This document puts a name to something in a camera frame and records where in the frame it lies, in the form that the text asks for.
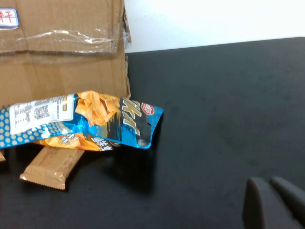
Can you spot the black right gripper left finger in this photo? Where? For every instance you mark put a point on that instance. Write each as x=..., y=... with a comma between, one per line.
x=262, y=210

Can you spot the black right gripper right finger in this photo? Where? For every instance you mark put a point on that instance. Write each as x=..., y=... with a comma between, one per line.
x=290, y=195

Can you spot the blue polka-dot chip bag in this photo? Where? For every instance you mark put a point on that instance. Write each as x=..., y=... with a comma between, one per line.
x=107, y=112

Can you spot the golden brown wafer packet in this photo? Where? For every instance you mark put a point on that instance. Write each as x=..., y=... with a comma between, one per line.
x=47, y=167

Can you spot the taped cardboard box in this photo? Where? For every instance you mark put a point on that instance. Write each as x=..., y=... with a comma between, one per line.
x=71, y=71

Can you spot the white label on taped box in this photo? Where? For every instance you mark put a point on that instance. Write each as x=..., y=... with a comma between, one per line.
x=8, y=19

